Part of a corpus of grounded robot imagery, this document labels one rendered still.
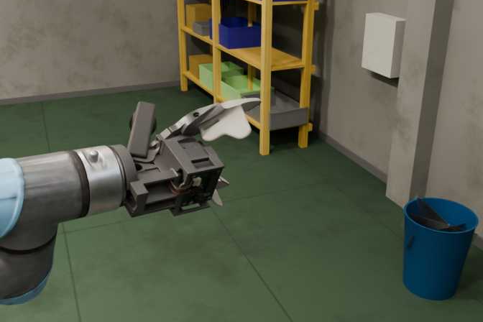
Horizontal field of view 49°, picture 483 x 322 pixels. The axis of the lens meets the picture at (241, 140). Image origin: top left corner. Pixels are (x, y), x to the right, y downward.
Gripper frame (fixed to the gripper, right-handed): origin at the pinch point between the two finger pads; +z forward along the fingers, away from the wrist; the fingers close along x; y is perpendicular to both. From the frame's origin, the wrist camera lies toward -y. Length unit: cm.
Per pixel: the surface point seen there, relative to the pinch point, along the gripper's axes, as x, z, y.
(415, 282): -192, 238, -36
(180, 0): -247, 348, -531
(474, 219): -145, 267, -39
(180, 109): -345, 313, -420
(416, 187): -198, 331, -107
